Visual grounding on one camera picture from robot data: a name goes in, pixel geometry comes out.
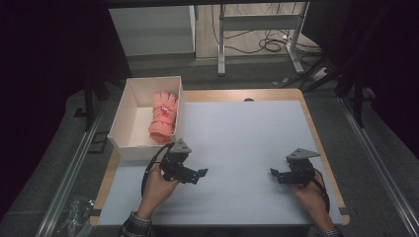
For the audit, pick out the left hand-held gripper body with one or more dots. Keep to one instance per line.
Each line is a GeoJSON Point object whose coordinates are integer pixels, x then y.
{"type": "Point", "coordinates": [174, 163]}

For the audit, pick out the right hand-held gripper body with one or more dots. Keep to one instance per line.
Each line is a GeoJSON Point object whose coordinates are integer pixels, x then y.
{"type": "Point", "coordinates": [299, 169]}

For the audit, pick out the pink glove with red print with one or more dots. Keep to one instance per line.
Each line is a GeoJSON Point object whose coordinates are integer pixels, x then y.
{"type": "Point", "coordinates": [163, 117]}

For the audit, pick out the white cardboard box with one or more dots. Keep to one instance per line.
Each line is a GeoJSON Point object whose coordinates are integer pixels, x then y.
{"type": "Point", "coordinates": [138, 123]}

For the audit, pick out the person's left hand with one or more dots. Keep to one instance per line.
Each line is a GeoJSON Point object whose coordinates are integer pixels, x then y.
{"type": "Point", "coordinates": [158, 191]}

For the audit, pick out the person's right hand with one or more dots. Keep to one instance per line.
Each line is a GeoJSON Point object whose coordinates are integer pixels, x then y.
{"type": "Point", "coordinates": [313, 202]}

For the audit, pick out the light blue table mat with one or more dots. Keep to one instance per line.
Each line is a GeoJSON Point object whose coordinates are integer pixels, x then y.
{"type": "Point", "coordinates": [237, 144]}

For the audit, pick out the black stand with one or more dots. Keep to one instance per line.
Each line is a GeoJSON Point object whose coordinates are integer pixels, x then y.
{"type": "Point", "coordinates": [357, 98]}
{"type": "Point", "coordinates": [89, 105]}

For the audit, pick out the white power strip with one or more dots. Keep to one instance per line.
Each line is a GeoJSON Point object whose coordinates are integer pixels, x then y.
{"type": "Point", "coordinates": [319, 74]}

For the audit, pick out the clear plastic bag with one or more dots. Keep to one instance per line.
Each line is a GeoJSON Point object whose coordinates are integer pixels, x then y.
{"type": "Point", "coordinates": [77, 215]}

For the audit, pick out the white cabinet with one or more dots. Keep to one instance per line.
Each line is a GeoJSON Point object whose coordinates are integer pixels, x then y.
{"type": "Point", "coordinates": [151, 31]}

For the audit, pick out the metal floor rail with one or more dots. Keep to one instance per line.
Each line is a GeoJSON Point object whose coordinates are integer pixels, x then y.
{"type": "Point", "coordinates": [378, 164]}
{"type": "Point", "coordinates": [70, 177]}

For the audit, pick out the grey metal desk frame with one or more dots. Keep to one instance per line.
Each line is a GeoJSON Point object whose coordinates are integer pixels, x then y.
{"type": "Point", "coordinates": [260, 22]}

